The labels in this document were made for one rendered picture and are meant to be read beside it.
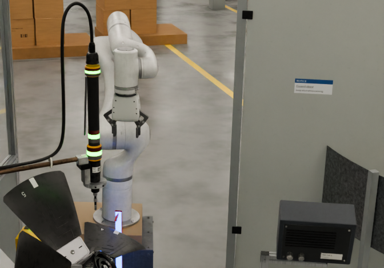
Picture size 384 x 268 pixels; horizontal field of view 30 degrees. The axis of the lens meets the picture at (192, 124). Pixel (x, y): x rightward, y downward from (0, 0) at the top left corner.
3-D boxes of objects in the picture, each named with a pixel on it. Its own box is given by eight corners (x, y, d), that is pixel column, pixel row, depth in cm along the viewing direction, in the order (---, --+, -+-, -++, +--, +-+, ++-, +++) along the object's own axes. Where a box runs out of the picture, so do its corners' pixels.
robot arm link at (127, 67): (138, 80, 262) (113, 82, 260) (138, 45, 257) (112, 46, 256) (141, 87, 254) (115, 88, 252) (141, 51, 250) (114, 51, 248)
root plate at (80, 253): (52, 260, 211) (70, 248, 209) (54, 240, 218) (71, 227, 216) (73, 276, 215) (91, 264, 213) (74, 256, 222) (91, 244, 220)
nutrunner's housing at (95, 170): (91, 195, 213) (88, 44, 198) (86, 190, 216) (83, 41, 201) (103, 192, 215) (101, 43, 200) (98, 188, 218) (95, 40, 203)
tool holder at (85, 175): (82, 192, 209) (81, 160, 206) (73, 183, 215) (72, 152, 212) (110, 186, 214) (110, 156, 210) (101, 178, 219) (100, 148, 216)
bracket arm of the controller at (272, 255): (260, 262, 257) (260, 255, 256) (260, 258, 260) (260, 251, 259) (327, 267, 255) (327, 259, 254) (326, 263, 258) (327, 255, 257)
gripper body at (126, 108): (142, 88, 261) (142, 117, 264) (114, 86, 262) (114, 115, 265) (138, 94, 254) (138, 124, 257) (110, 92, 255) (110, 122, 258)
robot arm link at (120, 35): (149, 43, 281) (158, 84, 256) (108, 44, 278) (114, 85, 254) (150, 23, 276) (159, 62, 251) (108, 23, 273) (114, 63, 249)
